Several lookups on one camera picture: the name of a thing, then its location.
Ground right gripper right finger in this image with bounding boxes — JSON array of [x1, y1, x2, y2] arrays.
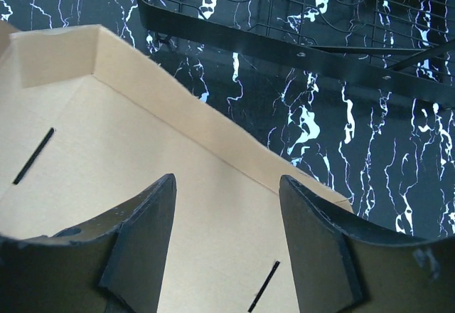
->
[[279, 175, 454, 312]]

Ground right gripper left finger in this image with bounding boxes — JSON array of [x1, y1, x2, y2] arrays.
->
[[1, 174, 177, 312]]

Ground brown cardboard box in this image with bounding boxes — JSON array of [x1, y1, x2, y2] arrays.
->
[[1, 23, 350, 312]]

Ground black wire dish rack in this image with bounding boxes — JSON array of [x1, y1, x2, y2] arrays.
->
[[137, 0, 454, 109]]

